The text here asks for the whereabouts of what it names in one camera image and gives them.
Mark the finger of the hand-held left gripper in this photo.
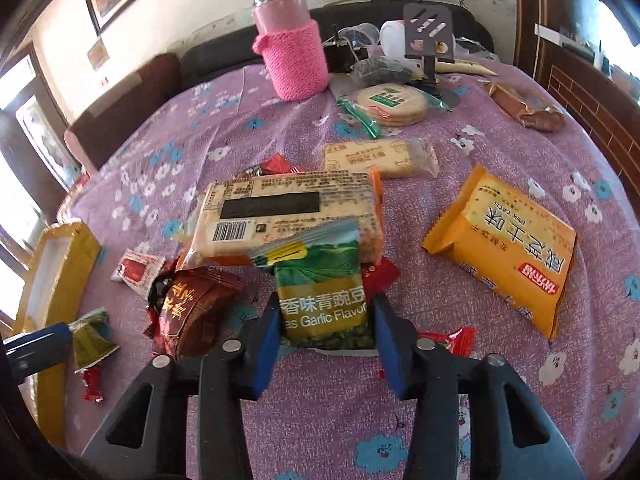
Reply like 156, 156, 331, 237
9, 351, 70, 382
2, 323, 72, 355

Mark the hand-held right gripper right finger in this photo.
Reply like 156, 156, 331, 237
372, 291, 586, 480

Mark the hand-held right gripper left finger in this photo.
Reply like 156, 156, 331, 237
82, 290, 283, 480

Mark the small green snack packet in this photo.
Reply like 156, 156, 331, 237
70, 310, 120, 375

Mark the dark red wafer packet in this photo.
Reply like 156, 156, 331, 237
360, 255, 402, 296

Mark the green pea snack packet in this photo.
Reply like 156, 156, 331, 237
250, 220, 378, 353

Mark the yellow cardboard box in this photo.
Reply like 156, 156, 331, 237
12, 220, 103, 451

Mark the small red candy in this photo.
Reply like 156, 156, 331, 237
81, 366, 106, 403

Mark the red wrapped candy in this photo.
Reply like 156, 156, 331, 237
417, 327, 477, 358

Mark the brown red snack packet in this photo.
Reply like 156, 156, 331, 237
145, 265, 246, 358

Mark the small red white sachet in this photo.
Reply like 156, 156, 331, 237
110, 250, 166, 291

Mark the orange yellow cracker bag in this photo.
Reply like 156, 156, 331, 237
421, 164, 578, 340

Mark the large beige cracker pack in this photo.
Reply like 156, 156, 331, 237
177, 170, 386, 268

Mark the orange red snack packet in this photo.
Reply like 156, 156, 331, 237
235, 155, 291, 178

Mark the beige biscuit bar pack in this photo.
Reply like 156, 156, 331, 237
322, 137, 441, 179

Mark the wooden glass door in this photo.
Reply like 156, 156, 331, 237
0, 45, 86, 331

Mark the purple floral tablecloth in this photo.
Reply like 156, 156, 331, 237
55, 60, 640, 480

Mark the round rice cracker pack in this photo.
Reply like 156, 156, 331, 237
336, 84, 451, 140

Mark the brown chair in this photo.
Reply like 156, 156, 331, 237
64, 52, 182, 173

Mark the brown cake package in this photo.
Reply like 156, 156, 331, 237
484, 81, 566, 132

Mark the bag of dark seeds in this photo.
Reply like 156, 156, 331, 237
352, 55, 416, 86

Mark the dark sofa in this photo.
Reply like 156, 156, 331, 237
177, 0, 496, 91

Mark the cream coloured tube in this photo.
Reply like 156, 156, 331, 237
435, 57, 501, 77

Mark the pink bottle with knitted sleeve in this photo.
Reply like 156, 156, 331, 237
250, 0, 331, 101

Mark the small black box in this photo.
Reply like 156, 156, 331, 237
322, 40, 371, 73

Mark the white plastic cup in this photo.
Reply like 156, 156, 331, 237
380, 19, 416, 58

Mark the clear plastic container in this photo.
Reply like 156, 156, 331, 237
340, 22, 381, 46

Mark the wooden cabinet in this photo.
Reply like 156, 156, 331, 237
515, 0, 640, 201

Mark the black phone stand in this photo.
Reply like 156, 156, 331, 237
402, 2, 466, 111

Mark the small white box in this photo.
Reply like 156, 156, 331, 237
534, 24, 568, 43

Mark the small wall picture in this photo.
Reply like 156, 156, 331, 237
86, 40, 108, 68

